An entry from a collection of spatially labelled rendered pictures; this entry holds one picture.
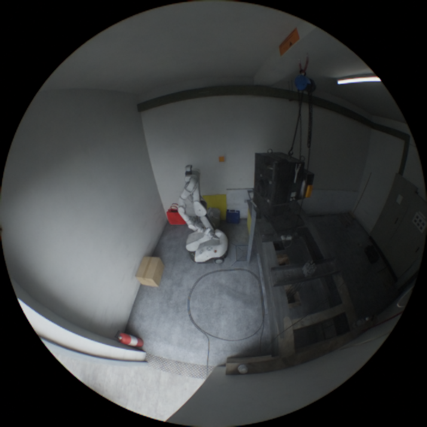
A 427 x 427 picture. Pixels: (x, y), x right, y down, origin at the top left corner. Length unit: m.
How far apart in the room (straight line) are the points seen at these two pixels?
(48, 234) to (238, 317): 2.27
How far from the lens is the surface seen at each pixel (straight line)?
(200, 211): 1.81
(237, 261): 2.41
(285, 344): 1.41
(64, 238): 1.61
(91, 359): 1.46
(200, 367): 2.03
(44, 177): 1.55
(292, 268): 1.67
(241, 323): 2.03
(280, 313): 1.44
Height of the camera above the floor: 1.99
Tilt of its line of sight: 35 degrees down
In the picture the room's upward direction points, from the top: 6 degrees counter-clockwise
